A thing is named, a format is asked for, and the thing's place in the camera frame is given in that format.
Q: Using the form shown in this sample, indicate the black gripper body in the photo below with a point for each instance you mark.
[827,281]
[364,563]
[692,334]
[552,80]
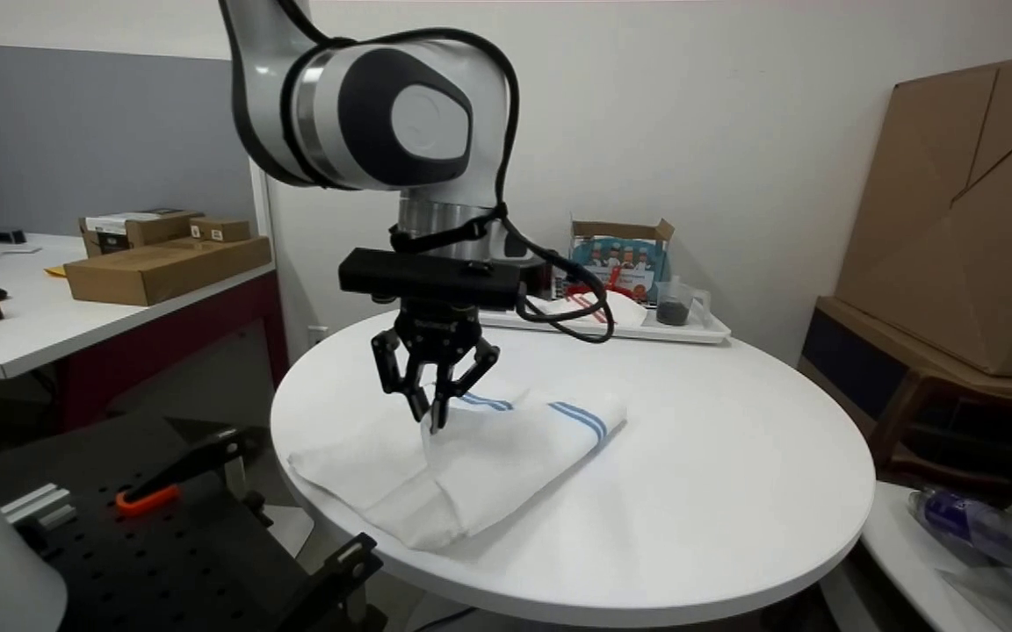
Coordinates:
[437,333]

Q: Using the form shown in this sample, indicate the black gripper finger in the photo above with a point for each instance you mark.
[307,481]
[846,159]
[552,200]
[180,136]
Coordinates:
[397,375]
[453,378]

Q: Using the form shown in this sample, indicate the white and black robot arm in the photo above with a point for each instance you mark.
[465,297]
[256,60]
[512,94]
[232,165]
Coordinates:
[426,118]

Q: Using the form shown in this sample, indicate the large brown cardboard box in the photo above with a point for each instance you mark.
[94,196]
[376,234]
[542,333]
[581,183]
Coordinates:
[933,239]

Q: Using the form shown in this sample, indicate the dark wooden stand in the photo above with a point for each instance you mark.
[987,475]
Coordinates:
[926,417]

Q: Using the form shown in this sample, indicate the orange handled black clamp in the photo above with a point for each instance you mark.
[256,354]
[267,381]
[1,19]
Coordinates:
[223,455]

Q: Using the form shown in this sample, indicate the blue printed cardboard box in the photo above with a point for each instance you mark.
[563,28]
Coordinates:
[622,256]

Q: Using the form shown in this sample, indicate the flat brown cardboard box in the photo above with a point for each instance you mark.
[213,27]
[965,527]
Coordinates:
[162,272]

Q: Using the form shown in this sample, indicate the white tray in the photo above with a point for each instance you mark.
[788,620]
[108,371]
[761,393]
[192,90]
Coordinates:
[629,320]

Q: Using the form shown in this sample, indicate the white side table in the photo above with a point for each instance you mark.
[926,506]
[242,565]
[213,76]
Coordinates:
[108,348]

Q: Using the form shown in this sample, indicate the white towel with blue stripes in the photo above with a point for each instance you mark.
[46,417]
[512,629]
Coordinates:
[487,464]

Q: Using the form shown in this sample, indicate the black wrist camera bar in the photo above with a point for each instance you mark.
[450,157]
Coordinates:
[429,280]

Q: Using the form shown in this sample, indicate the black perforated breadboard table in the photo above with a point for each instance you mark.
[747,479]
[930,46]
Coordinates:
[204,563]

